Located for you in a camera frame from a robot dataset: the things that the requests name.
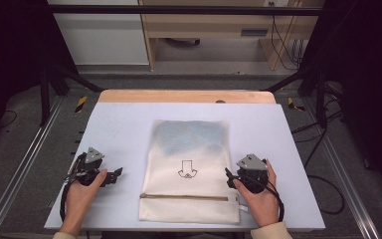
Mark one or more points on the white mesh laundry bag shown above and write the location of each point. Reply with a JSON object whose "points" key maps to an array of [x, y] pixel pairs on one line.
{"points": [[189, 195]]}

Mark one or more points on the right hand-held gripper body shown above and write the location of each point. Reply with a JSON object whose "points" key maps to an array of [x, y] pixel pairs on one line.
{"points": [[252, 176]]}

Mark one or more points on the aluminium floor rail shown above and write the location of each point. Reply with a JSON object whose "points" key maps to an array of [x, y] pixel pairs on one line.
{"points": [[344, 172], [20, 166]]}

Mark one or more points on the black curtain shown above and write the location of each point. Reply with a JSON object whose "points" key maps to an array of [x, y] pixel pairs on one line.
{"points": [[368, 66], [10, 49]]}

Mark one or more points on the wooden table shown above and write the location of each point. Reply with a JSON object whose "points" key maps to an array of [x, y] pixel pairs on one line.
{"points": [[179, 96]]}

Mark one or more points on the person's left hand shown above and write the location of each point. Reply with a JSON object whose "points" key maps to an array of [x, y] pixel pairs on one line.
{"points": [[79, 202]]}

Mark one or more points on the white cabinet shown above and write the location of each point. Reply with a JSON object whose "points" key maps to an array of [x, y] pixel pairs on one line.
{"points": [[102, 36]]}

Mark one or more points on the black metal stand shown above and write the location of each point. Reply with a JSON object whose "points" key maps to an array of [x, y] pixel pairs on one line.
{"points": [[321, 99], [44, 96]]}

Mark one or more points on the grey socket strip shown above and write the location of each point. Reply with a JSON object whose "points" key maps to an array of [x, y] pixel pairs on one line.
{"points": [[254, 32]]}

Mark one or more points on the person's right hand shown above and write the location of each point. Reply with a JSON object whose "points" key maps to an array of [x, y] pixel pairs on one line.
{"points": [[262, 205]]}

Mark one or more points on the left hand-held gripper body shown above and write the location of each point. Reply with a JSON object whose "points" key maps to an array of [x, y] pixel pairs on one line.
{"points": [[88, 166]]}

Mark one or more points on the light wooden desk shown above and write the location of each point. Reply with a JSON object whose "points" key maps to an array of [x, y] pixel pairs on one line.
{"points": [[212, 23]]}

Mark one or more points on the yellow black floor tape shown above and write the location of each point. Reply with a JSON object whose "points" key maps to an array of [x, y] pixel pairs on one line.
{"points": [[81, 104], [293, 105]]}

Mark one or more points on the black horizontal frame bar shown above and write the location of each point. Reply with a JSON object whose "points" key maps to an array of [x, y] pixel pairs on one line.
{"points": [[179, 10]]}

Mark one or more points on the white table mat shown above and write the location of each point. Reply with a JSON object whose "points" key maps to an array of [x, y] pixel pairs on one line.
{"points": [[119, 132]]}

